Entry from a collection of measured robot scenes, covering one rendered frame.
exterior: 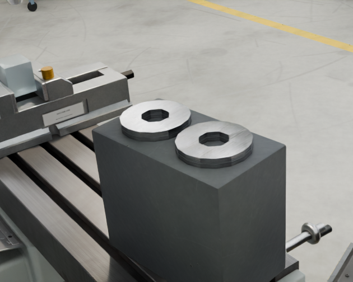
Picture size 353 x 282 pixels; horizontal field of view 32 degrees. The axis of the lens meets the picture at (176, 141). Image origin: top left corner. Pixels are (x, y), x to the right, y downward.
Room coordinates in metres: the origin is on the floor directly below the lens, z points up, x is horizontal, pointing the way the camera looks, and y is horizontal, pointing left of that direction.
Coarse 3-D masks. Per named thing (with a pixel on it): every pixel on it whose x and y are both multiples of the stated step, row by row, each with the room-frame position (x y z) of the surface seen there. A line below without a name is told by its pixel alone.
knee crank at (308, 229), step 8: (304, 224) 1.23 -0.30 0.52; (312, 224) 1.22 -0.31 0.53; (320, 224) 1.24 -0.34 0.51; (304, 232) 1.21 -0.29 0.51; (312, 232) 1.20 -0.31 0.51; (320, 232) 1.22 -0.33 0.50; (328, 232) 1.24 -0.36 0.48; (296, 240) 1.19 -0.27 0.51; (304, 240) 1.19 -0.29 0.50; (312, 240) 1.20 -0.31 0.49; (288, 248) 1.16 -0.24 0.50
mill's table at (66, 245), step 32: (0, 160) 0.98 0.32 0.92; (32, 160) 0.97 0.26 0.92; (64, 160) 0.98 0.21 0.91; (0, 192) 0.93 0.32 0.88; (32, 192) 0.86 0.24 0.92; (64, 192) 0.85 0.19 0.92; (96, 192) 0.88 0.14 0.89; (32, 224) 0.81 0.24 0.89; (64, 224) 0.77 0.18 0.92; (96, 224) 0.76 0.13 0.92; (64, 256) 0.71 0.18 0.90; (96, 256) 0.68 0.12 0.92; (128, 256) 0.68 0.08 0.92; (288, 256) 0.65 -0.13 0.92
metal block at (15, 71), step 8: (8, 56) 1.12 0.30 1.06; (16, 56) 1.12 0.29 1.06; (0, 64) 1.08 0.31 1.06; (8, 64) 1.07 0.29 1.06; (16, 64) 1.07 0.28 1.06; (24, 64) 1.08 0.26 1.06; (0, 72) 1.08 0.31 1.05; (8, 72) 1.06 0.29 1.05; (16, 72) 1.07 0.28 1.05; (24, 72) 1.07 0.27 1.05; (32, 72) 1.08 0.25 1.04; (0, 80) 1.09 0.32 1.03; (8, 80) 1.06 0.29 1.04; (16, 80) 1.06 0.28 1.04; (24, 80) 1.07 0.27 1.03; (32, 80) 1.08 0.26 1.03; (16, 88) 1.06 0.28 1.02; (24, 88) 1.07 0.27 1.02; (32, 88) 1.08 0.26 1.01; (16, 96) 1.06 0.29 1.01
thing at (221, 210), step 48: (96, 144) 0.70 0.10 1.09; (144, 144) 0.65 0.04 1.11; (192, 144) 0.62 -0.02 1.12; (240, 144) 0.61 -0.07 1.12; (144, 192) 0.63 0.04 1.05; (192, 192) 0.57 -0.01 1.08; (240, 192) 0.57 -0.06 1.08; (144, 240) 0.64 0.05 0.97; (192, 240) 0.58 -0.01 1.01; (240, 240) 0.56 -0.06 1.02
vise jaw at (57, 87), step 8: (32, 64) 1.16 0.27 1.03; (40, 64) 1.15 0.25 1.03; (40, 72) 1.11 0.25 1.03; (56, 72) 1.13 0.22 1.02; (40, 80) 1.07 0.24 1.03; (48, 80) 1.07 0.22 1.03; (56, 80) 1.07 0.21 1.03; (64, 80) 1.08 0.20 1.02; (40, 88) 1.06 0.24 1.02; (48, 88) 1.06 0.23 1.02; (56, 88) 1.07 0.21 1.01; (64, 88) 1.08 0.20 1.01; (72, 88) 1.08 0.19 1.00; (40, 96) 1.07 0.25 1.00; (48, 96) 1.06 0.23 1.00; (56, 96) 1.07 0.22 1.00; (64, 96) 1.08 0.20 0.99
